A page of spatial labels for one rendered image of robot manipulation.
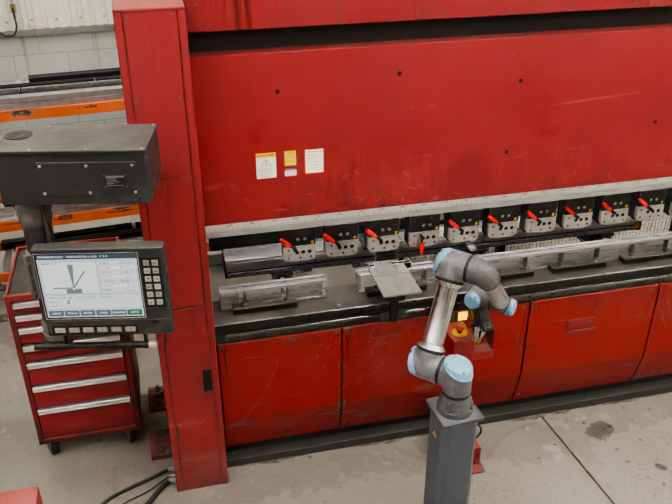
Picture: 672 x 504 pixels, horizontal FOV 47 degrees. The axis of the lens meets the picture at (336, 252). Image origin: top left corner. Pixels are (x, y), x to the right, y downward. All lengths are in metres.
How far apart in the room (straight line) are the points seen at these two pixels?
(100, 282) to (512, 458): 2.36
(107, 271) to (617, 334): 2.73
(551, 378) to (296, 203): 1.78
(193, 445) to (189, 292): 0.84
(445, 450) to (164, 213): 1.48
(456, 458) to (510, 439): 1.03
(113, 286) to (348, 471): 1.77
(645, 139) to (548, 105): 0.58
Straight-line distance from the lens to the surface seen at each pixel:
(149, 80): 2.98
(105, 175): 2.66
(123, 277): 2.81
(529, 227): 3.92
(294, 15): 3.17
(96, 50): 7.47
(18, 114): 4.96
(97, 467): 4.27
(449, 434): 3.24
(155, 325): 2.89
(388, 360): 3.90
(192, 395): 3.66
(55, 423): 4.22
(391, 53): 3.33
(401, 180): 3.54
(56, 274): 2.86
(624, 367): 4.63
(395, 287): 3.58
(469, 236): 3.79
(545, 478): 4.18
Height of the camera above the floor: 2.87
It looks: 29 degrees down
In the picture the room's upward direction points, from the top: straight up
